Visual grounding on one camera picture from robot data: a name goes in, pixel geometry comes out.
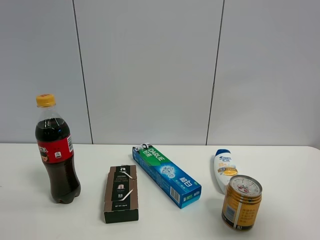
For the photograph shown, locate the gold drink can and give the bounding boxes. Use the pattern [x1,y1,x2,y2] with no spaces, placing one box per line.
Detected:
[221,175,263,232]

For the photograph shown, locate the blue green toothpaste box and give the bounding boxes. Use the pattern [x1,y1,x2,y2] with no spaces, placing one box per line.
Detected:
[132,143,202,209]

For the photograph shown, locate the white shampoo bottle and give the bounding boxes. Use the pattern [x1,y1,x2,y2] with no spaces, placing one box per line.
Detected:
[213,149,239,194]

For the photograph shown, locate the cola bottle yellow cap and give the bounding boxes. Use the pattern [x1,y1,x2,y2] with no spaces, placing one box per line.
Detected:
[35,93,81,204]

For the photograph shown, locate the brown black capsule box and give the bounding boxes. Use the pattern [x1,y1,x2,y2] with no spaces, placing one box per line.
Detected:
[103,165,139,224]

